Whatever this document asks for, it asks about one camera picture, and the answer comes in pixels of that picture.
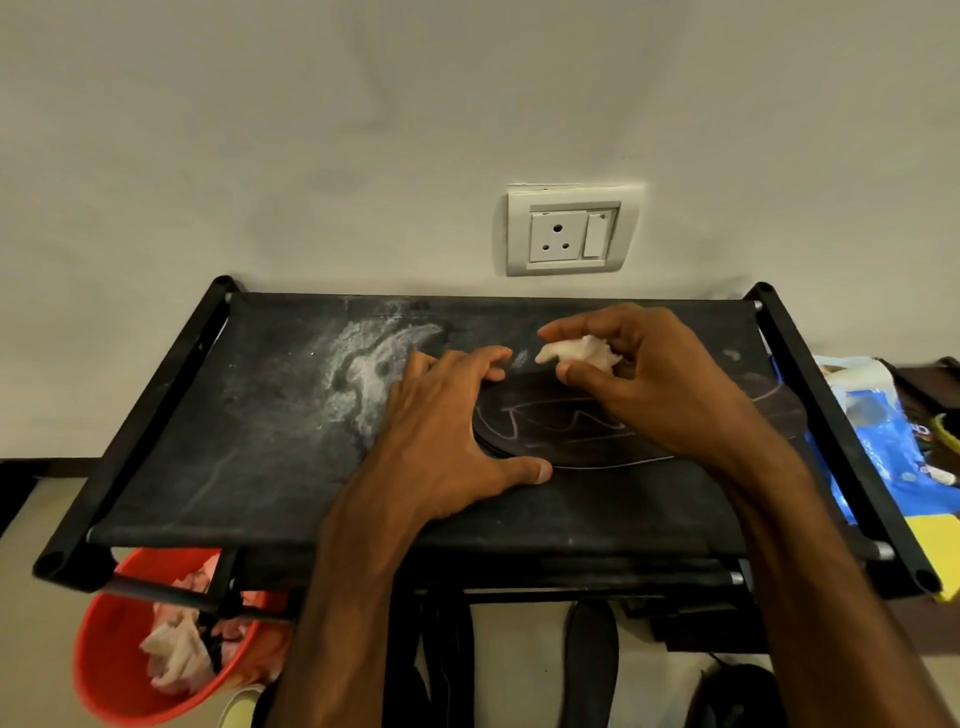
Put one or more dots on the person's left forearm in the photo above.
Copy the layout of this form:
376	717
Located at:
341	622

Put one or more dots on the white crumpled cloths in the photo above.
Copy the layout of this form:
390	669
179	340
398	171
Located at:
176	649

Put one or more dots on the blue plastic bag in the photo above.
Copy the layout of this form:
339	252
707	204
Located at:
881	442

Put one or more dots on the black shoe with white outline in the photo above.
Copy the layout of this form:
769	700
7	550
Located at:
675	442

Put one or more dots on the white tissue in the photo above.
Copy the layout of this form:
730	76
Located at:
581	351

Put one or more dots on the yellow-green curved object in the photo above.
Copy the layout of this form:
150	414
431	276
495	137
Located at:
947	433

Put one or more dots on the black sandal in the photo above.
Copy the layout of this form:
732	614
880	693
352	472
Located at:
442	660
591	664

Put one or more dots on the person's right hand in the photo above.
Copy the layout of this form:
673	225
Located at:
667	382

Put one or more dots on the orange plastic bucket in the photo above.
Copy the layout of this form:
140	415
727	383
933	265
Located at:
112	652

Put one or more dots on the person's left thumb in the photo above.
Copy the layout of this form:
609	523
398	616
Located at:
521	474

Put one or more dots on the person's right forearm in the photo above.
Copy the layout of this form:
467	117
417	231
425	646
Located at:
817	592

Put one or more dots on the white wall socket with switch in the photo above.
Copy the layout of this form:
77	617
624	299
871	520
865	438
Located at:
570	229

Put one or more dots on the black rounded shoe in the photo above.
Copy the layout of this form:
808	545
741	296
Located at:
739	697

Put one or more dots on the person's right thumb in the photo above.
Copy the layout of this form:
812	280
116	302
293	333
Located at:
592	382

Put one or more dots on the person's left hand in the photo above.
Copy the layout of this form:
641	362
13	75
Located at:
427	442

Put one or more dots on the yellow sponge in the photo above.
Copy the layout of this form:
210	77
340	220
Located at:
941	551

